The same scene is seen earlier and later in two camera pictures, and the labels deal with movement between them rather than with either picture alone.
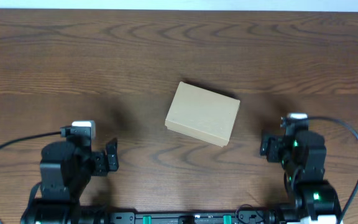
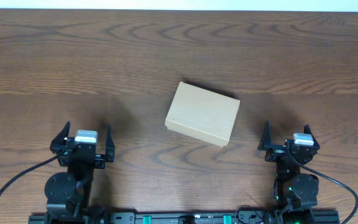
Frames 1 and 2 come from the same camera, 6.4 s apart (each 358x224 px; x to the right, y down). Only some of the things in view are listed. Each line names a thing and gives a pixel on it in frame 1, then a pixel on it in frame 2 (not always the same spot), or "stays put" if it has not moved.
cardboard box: (202, 114) stays put
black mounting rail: (197, 217) stays put
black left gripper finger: (112, 155) to (110, 147)
